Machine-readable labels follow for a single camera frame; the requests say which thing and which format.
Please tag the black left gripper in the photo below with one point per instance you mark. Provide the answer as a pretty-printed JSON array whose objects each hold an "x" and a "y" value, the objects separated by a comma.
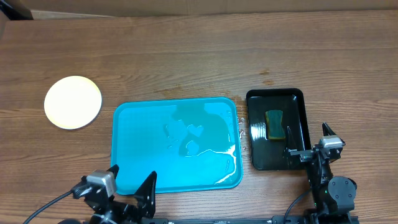
[{"x": 142, "y": 206}]

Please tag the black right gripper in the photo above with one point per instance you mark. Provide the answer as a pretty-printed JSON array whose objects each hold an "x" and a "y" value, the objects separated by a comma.
[{"x": 306, "y": 156}]

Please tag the green yellow sponge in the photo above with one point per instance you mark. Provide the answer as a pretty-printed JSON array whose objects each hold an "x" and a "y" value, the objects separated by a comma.
[{"x": 275, "y": 131}]

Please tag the yellow green plate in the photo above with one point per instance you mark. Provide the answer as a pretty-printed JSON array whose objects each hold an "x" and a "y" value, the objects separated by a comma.
[{"x": 72, "y": 102}]

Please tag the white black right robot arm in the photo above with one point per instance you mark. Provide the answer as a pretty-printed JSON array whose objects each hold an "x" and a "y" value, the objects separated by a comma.
[{"x": 333, "y": 196}]

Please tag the black water tray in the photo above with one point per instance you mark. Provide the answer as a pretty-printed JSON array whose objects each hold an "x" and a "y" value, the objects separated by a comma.
[{"x": 268, "y": 154}]

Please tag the teal plastic tray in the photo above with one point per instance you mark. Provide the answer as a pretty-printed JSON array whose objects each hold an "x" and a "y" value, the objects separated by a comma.
[{"x": 192, "y": 145}]

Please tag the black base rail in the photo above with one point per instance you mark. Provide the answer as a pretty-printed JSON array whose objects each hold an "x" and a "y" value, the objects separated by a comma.
[{"x": 274, "y": 220}]

